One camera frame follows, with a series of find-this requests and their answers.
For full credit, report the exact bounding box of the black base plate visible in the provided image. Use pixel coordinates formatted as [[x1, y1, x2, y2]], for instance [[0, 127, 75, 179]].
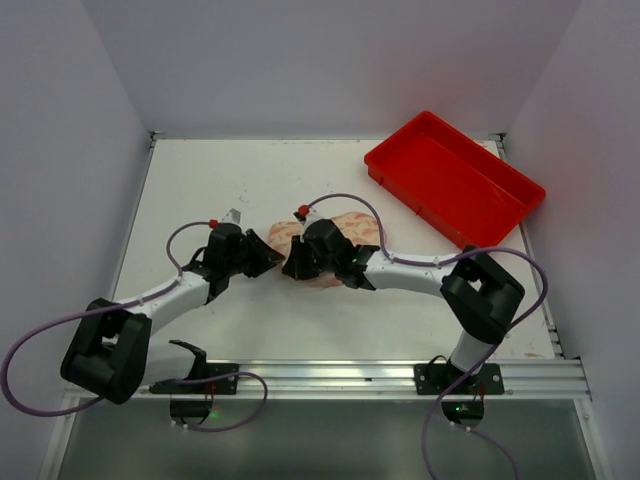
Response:
[[413, 355, 505, 396], [149, 362, 239, 395]]

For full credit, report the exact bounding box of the floral fabric laundry bag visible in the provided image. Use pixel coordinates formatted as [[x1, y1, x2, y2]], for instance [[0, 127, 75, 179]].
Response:
[[267, 211, 381, 288]]

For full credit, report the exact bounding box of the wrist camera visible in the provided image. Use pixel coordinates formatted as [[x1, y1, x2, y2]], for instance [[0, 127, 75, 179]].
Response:
[[302, 210, 325, 229], [220, 208, 241, 226]]

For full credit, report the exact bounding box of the aluminium front rail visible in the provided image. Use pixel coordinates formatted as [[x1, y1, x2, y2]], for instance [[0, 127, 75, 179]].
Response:
[[124, 359, 590, 401]]

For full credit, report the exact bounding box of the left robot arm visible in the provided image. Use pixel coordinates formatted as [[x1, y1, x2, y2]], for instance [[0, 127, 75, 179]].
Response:
[[60, 221, 284, 404]]

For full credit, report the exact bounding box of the purple cable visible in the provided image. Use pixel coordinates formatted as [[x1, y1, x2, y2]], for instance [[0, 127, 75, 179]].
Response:
[[0, 217, 269, 432], [294, 193, 550, 480]]

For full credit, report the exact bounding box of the red plastic tray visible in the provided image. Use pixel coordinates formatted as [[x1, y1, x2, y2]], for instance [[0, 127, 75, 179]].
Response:
[[364, 111, 546, 248]]

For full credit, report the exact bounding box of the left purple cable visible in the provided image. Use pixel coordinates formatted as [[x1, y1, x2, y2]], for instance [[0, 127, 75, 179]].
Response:
[[0, 217, 269, 432]]

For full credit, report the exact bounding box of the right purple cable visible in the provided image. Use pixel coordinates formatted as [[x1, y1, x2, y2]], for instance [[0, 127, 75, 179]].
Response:
[[294, 193, 550, 480]]

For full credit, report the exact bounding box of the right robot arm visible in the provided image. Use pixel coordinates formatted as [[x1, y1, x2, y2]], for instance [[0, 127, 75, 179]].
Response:
[[282, 219, 525, 380]]

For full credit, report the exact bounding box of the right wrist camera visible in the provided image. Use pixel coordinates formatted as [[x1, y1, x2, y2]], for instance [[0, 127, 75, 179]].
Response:
[[302, 210, 325, 229]]

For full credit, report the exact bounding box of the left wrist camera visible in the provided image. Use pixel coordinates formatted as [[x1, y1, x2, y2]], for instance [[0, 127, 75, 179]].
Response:
[[220, 208, 241, 226]]

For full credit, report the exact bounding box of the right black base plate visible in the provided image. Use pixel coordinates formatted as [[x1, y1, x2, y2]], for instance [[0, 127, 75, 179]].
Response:
[[413, 355, 505, 396]]

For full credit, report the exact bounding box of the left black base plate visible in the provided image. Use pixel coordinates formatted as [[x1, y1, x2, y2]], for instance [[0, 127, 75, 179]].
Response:
[[149, 362, 239, 395]]

